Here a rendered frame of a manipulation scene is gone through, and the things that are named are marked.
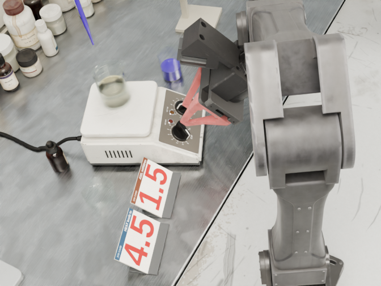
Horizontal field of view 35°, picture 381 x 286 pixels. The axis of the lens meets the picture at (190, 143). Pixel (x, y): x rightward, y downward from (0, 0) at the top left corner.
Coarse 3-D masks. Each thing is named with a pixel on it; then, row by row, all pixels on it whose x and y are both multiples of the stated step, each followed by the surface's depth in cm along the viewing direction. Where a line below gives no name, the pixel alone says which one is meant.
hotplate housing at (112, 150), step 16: (160, 96) 107; (160, 112) 104; (96, 144) 102; (112, 144) 102; (128, 144) 101; (144, 144) 101; (160, 144) 101; (96, 160) 106; (112, 160) 105; (128, 160) 105; (160, 160) 104; (176, 160) 104; (192, 160) 103
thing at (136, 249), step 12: (132, 216) 96; (144, 216) 97; (132, 228) 95; (144, 228) 96; (132, 240) 94; (144, 240) 95; (132, 252) 93; (144, 252) 94; (132, 264) 92; (144, 264) 93
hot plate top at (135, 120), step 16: (96, 96) 106; (144, 96) 104; (96, 112) 104; (112, 112) 103; (128, 112) 103; (144, 112) 102; (96, 128) 101; (112, 128) 101; (128, 128) 100; (144, 128) 100
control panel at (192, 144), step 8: (168, 96) 107; (176, 96) 108; (184, 96) 109; (168, 104) 106; (168, 112) 105; (176, 112) 106; (200, 112) 108; (176, 120) 105; (160, 128) 103; (168, 128) 103; (192, 128) 105; (200, 128) 106; (160, 136) 102; (168, 136) 102; (192, 136) 104; (168, 144) 101; (176, 144) 102; (184, 144) 103; (192, 144) 103
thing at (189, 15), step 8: (184, 0) 124; (184, 8) 126; (192, 8) 130; (200, 8) 129; (208, 8) 129; (216, 8) 129; (184, 16) 127; (192, 16) 128; (200, 16) 128; (208, 16) 127; (216, 16) 127; (184, 24) 127; (216, 24) 126
